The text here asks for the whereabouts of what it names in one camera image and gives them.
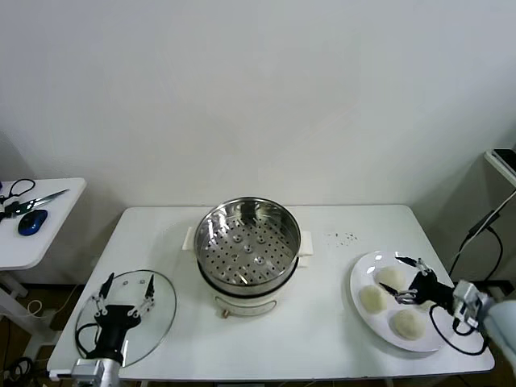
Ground black handled scissors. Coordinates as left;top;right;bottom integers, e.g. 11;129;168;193
0;178;70;218

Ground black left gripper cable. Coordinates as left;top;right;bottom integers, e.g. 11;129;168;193
74;322;102;360

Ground black power adapter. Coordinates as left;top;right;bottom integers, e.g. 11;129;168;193
467;209;501;240

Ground blue computer mouse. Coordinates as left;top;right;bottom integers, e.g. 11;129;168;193
17;209;49;237

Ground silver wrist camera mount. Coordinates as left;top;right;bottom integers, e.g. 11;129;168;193
51;356;124;387
451;281;494;330

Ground scattered dark crumbs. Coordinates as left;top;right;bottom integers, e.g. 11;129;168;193
325;230;360;247

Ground perforated steel steamer basket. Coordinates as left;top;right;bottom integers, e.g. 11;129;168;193
193;196;303;295

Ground white side table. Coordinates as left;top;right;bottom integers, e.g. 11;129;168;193
0;177;88;348

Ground white floor cable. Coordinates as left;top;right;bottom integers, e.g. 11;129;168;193
26;284;84;322

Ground black floor cables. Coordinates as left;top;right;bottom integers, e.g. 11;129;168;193
0;356;36;385

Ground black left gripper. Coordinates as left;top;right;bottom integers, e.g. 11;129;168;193
90;273;156;359

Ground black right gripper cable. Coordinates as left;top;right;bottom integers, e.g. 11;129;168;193
428;304;491;357

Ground black power cable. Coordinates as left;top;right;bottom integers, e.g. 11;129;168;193
448;225;505;284

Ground white side shelf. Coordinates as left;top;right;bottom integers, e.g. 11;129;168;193
482;148;516;190

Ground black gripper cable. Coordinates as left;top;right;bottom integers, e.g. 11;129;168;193
428;304;491;357
74;322;102;360

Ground white electric cooker base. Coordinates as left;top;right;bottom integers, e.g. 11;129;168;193
183;226;315;320

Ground round glass pot lid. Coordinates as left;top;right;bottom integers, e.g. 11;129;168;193
74;269;178;368

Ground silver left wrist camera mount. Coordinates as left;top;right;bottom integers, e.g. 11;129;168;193
51;356;124;387

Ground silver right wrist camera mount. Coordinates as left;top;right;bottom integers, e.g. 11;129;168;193
451;281;494;330

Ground white diagonal cable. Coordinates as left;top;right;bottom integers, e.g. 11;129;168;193
489;198;516;221

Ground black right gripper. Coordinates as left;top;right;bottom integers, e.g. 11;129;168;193
378;256;456;310

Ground white oval plate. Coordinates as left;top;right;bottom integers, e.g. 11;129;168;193
349;251;457;354

